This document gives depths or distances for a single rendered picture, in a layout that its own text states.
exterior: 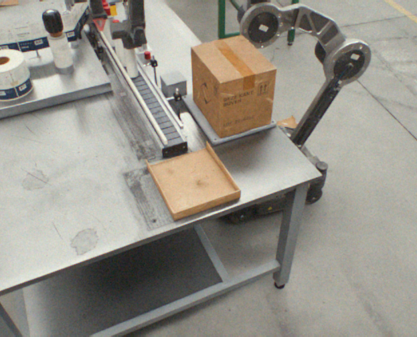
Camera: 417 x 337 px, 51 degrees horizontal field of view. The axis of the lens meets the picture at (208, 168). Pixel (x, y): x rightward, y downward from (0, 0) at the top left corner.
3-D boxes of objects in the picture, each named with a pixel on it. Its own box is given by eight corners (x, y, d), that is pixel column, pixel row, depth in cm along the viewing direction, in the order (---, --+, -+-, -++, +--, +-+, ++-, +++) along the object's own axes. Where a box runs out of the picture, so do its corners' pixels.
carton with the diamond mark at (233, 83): (192, 99, 201) (190, 46, 182) (239, 87, 208) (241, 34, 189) (219, 138, 181) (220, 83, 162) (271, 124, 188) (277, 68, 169)
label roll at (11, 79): (40, 90, 203) (31, 62, 193) (-4, 106, 194) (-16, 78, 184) (24, 72, 215) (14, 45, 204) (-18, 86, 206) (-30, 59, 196)
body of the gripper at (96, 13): (94, 20, 207) (91, 5, 202) (89, 12, 214) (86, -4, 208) (108, 17, 209) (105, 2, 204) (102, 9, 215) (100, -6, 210)
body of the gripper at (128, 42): (119, 35, 186) (120, 27, 178) (142, 30, 188) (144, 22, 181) (124, 49, 185) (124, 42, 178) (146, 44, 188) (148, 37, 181)
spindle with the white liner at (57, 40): (55, 67, 217) (37, 9, 196) (73, 63, 220) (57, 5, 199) (58, 76, 211) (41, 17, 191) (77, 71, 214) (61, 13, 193)
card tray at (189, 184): (146, 166, 173) (145, 159, 170) (207, 148, 180) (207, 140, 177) (174, 220, 153) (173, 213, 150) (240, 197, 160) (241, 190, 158)
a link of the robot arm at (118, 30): (144, 28, 168) (138, 8, 169) (114, 32, 165) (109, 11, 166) (141, 43, 180) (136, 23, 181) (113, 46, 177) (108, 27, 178)
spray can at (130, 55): (126, 74, 212) (120, 35, 198) (136, 71, 213) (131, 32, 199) (129, 79, 208) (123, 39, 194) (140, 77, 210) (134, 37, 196)
